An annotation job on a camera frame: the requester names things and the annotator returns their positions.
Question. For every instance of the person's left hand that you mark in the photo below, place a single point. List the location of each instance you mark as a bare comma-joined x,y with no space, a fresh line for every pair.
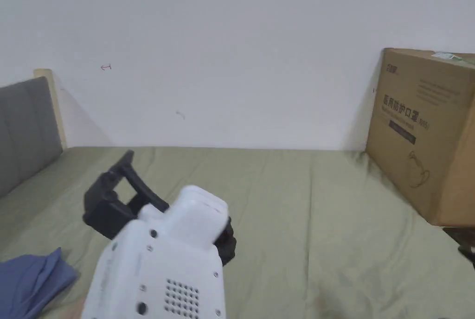
81,308

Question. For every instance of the pale wooden bed frame post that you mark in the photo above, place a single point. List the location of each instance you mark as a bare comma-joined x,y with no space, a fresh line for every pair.
55,111

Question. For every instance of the bed with pale green sheet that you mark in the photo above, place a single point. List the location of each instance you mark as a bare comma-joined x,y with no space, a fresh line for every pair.
297,222

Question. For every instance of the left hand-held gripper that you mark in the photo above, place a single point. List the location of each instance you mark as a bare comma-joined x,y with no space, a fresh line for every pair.
163,259

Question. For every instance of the grey padded headboard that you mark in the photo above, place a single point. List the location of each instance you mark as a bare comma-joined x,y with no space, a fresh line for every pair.
26,130

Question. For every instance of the brown cardboard carton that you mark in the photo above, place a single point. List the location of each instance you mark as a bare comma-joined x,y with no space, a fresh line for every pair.
423,130

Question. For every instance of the dark blue shirt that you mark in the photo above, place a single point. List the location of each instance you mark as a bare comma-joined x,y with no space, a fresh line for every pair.
29,282

